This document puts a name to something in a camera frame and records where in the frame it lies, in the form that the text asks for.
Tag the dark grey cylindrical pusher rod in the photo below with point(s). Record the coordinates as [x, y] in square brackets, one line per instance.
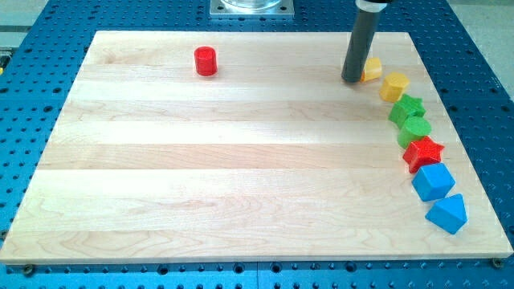
[365, 25]

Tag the red star block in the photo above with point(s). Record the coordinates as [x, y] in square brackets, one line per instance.
[422, 152]

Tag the green star block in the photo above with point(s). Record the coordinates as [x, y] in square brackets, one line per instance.
[404, 108]

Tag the yellow heart block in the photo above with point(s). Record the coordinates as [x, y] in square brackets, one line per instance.
[372, 69]

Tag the yellow hexagon block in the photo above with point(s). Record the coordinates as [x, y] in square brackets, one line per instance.
[393, 87]

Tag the green cylinder block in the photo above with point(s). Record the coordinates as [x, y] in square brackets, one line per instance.
[414, 128]

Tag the red cylinder block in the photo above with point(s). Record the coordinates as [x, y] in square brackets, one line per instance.
[205, 61]

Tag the light wooden board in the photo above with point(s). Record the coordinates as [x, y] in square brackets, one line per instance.
[273, 158]

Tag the blue cube block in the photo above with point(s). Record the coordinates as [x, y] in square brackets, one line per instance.
[433, 182]

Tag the blue triangle block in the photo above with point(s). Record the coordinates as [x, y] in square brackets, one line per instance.
[449, 213]

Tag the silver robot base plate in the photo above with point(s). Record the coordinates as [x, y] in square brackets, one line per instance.
[252, 9]

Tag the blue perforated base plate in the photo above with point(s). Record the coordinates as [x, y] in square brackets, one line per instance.
[462, 44]

